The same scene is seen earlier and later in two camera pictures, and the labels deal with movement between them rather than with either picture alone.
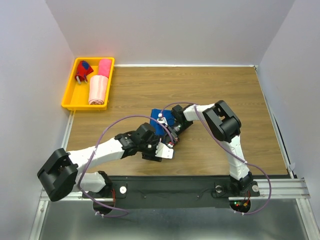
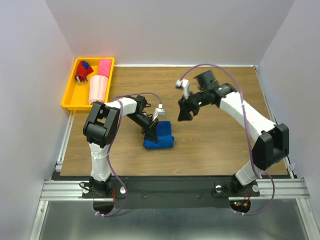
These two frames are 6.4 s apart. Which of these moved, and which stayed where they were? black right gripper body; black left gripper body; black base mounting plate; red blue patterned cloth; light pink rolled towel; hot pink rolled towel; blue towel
Moved: blue towel; black left gripper body; black right gripper body
Stayed: red blue patterned cloth; hot pink rolled towel; light pink rolled towel; black base mounting plate
